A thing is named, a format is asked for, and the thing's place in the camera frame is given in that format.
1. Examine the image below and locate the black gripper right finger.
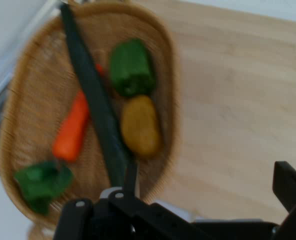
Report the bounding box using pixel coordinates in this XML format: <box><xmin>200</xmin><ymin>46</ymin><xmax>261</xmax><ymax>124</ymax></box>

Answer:
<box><xmin>272</xmin><ymin>161</ymin><xmax>296</xmax><ymax>240</ymax></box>

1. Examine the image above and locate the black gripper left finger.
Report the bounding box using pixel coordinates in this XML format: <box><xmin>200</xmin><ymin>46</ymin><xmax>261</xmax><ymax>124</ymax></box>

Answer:
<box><xmin>54</xmin><ymin>161</ymin><xmax>214</xmax><ymax>240</ymax></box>

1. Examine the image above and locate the brown potato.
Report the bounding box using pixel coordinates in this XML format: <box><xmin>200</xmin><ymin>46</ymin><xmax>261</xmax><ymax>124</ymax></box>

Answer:
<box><xmin>120</xmin><ymin>94</ymin><xmax>163</xmax><ymax>158</ymax></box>

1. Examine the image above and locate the bamboo cutting board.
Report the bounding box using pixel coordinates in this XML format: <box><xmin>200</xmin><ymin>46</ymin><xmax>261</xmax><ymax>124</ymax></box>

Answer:
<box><xmin>137</xmin><ymin>0</ymin><xmax>296</xmax><ymax>223</ymax></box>

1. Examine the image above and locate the small green bell pepper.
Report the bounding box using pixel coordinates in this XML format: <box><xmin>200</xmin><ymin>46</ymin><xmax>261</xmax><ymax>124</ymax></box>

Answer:
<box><xmin>12</xmin><ymin>161</ymin><xmax>75</xmax><ymax>216</ymax></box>

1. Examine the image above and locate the orange carrot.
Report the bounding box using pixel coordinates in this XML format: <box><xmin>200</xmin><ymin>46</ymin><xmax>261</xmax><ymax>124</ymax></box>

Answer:
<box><xmin>51</xmin><ymin>63</ymin><xmax>106</xmax><ymax>162</ymax></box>

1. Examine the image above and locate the large green bell pepper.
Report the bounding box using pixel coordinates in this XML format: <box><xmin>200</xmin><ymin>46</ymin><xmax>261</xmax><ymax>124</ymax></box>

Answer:
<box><xmin>109</xmin><ymin>38</ymin><xmax>156</xmax><ymax>98</ymax></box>

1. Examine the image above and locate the woven wicker basket with handles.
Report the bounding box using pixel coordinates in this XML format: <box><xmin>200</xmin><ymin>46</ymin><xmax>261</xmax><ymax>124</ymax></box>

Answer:
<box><xmin>0</xmin><ymin>0</ymin><xmax>181</xmax><ymax>240</ymax></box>

